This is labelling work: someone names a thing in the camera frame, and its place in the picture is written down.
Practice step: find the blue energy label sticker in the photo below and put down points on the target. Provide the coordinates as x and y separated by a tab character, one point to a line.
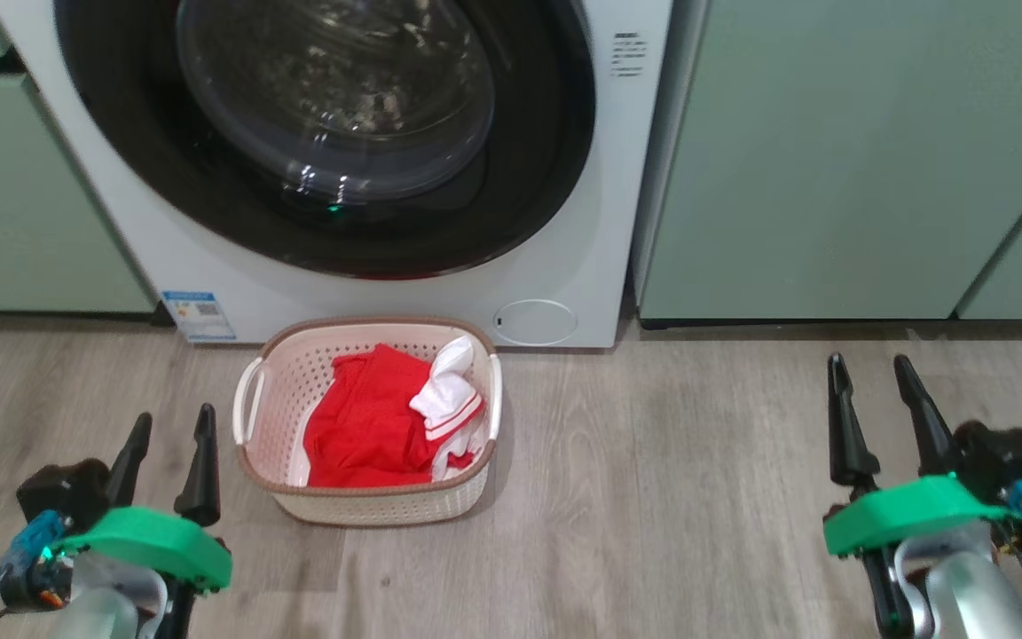
199	316

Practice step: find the cream perforated laundry basket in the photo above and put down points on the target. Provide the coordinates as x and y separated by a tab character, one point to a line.
289	399

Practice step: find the round glass washing machine door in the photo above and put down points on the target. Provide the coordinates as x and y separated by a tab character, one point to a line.
334	98

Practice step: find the black text warning label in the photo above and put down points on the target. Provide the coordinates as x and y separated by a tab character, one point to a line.
629	55

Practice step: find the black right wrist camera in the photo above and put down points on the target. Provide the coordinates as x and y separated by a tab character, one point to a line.
1008	457

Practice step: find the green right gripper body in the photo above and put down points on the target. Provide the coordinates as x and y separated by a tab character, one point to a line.
910	510

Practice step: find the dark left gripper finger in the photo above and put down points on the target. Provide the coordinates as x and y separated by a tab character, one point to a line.
131	466
202	479

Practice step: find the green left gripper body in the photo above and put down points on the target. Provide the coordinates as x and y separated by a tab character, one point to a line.
156	541

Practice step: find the red and white shirt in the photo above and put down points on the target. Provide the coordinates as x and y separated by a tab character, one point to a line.
449	395

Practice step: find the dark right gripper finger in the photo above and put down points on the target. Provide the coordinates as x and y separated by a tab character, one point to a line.
850	439
930	435

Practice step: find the pale green drawer cabinet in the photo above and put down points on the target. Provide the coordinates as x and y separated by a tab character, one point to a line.
14	195

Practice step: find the white front-load washing machine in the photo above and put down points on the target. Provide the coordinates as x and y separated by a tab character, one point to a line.
582	222

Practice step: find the red shorts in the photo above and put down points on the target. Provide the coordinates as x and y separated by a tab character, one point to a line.
365	422

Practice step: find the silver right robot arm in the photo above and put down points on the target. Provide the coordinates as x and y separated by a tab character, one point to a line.
972	595

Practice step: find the wide pale green cabinet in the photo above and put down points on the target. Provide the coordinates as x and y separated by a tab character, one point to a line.
830	160

